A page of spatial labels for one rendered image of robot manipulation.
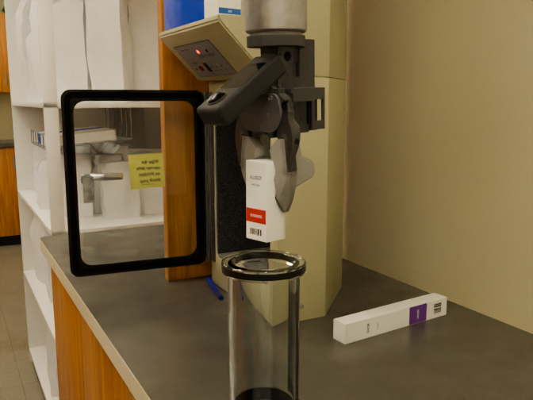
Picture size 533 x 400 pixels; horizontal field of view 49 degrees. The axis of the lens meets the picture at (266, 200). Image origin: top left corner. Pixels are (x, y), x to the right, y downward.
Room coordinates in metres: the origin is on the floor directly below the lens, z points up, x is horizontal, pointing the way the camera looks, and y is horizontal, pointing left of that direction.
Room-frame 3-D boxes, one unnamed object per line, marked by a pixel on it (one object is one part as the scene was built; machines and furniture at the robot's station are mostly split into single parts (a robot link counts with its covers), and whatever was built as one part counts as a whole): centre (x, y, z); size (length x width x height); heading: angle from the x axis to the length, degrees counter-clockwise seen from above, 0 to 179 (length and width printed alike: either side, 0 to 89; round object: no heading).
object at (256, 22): (0.74, -0.01, 1.46); 0.08 x 0.08 x 0.05
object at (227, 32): (1.19, 0.11, 1.46); 0.32 x 0.11 x 0.10; 28
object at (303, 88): (0.75, -0.02, 1.38); 0.09 x 0.08 x 0.12; 134
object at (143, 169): (1.29, 0.28, 1.19); 0.30 x 0.01 x 0.40; 112
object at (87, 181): (1.23, 0.38, 1.18); 0.02 x 0.02 x 0.06; 22
